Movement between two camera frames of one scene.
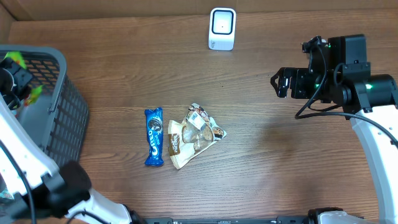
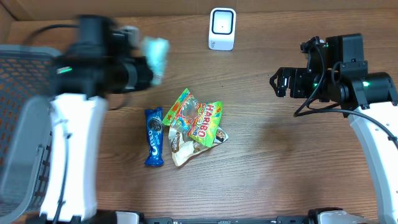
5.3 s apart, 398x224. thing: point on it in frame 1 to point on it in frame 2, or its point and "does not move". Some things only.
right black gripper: x=283 y=74 does not move
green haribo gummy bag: x=25 y=77 to x=199 y=121
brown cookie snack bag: x=196 y=132 does not move
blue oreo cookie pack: x=154 y=121 does not move
